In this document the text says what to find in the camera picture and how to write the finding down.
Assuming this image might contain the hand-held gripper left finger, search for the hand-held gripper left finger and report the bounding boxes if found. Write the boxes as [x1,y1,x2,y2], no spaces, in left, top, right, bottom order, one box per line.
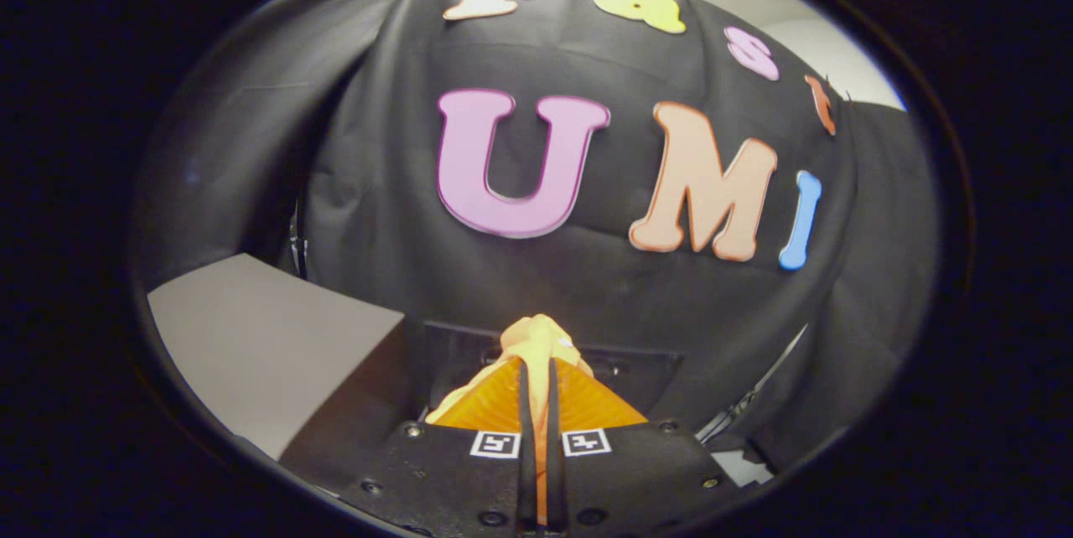
[340,358,537,535]

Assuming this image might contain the white cabinet with dark top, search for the white cabinet with dark top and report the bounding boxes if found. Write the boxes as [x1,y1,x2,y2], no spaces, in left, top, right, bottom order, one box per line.
[147,253,412,463]

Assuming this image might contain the thin metal stand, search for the thin metal stand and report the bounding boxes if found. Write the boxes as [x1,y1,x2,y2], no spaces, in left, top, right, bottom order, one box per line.
[696,327,807,442]

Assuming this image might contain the orange garment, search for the orange garment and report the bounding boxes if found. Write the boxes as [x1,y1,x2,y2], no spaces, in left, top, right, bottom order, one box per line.
[500,314,596,524]

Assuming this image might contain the black backdrop cloth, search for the black backdrop cloth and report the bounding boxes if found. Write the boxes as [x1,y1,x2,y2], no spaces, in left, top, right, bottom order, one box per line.
[130,0,940,472]

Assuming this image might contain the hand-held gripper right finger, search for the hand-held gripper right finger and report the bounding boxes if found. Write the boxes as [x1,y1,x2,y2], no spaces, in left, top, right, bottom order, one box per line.
[545,358,740,535]

